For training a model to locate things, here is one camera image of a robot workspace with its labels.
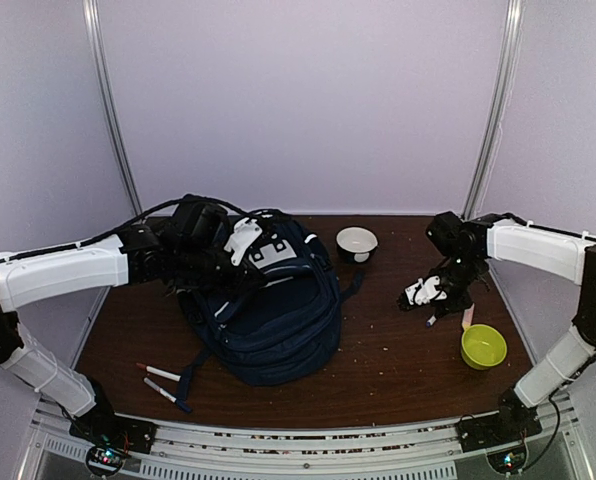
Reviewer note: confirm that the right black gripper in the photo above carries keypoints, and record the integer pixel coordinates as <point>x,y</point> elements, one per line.
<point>463,301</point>

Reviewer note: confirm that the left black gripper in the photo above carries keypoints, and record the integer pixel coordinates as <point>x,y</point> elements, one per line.
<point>244,279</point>

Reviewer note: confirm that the navy blue student backpack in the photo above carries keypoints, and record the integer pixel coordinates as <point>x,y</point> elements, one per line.
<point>282,330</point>

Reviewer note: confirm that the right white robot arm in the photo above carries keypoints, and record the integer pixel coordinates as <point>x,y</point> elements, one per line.
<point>468,247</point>

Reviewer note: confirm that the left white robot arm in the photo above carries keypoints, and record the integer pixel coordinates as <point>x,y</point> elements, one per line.
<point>131,256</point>

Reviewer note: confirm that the lime green bowl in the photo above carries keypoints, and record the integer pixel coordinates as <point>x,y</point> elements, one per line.
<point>482,347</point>

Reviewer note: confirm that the white and navy bowl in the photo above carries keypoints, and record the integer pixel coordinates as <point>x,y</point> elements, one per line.
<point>356,245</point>

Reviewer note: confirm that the red tipped white marker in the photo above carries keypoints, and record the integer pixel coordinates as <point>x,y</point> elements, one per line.
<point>154,371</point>

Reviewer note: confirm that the blue capped white marker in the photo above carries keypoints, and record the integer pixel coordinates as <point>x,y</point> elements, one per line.
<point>167,394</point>

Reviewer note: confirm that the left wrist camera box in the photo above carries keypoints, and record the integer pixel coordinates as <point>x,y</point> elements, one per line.
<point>200,230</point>

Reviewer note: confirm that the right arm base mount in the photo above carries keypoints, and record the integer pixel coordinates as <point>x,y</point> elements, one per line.
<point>502,435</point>

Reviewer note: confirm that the right aluminium corner post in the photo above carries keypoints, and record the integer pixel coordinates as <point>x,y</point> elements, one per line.
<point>501,95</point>

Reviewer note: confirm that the aluminium corner post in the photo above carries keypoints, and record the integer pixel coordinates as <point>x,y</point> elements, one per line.
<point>95,35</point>
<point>501,95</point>

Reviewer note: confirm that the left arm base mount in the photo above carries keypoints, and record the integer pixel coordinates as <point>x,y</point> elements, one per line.
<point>114,439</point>

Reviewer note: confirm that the aluminium front rail frame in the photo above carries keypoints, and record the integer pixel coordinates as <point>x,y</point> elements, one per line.
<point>422,450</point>

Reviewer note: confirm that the left aluminium corner post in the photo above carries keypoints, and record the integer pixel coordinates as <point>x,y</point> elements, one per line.
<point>95,35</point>

